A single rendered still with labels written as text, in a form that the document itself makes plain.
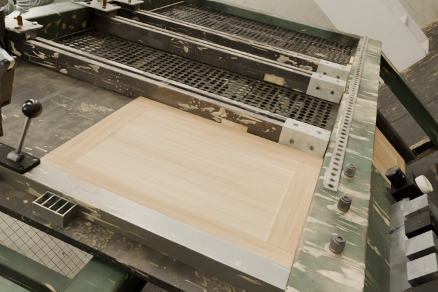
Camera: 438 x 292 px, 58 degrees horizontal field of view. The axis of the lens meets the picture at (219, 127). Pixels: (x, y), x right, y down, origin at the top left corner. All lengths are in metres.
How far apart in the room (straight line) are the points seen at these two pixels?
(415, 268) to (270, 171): 0.38
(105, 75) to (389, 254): 0.91
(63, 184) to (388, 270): 0.64
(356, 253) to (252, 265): 0.20
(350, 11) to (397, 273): 4.18
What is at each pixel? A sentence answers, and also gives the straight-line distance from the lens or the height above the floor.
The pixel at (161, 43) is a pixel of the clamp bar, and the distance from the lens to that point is 1.66.
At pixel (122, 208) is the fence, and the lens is 0.76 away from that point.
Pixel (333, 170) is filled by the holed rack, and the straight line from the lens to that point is 0.97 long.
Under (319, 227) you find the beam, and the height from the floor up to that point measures 0.89.
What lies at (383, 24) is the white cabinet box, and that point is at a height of 0.56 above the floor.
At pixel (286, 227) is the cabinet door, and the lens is 0.82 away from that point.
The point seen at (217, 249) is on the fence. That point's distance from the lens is 0.71.
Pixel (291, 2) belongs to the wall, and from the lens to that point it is 6.44.
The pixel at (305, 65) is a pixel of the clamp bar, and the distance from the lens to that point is 1.68.
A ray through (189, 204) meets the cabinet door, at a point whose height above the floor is 1.07.
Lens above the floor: 1.22
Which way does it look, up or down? 4 degrees down
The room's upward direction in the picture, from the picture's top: 41 degrees counter-clockwise
